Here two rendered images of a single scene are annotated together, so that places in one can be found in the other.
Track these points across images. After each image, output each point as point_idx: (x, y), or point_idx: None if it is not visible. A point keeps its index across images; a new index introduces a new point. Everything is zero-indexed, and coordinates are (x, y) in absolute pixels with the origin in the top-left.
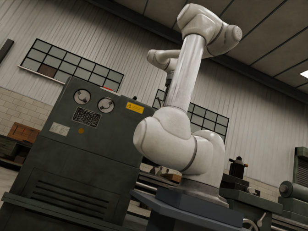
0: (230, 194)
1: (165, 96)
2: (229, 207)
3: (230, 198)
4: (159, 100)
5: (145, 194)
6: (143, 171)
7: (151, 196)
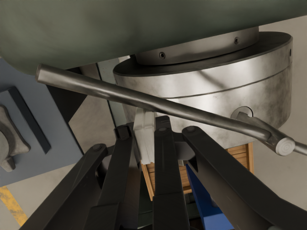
0: (146, 217)
1: (108, 169)
2: (143, 202)
3: (145, 213)
4: (88, 94)
5: (18, 72)
6: (126, 57)
7: (19, 82)
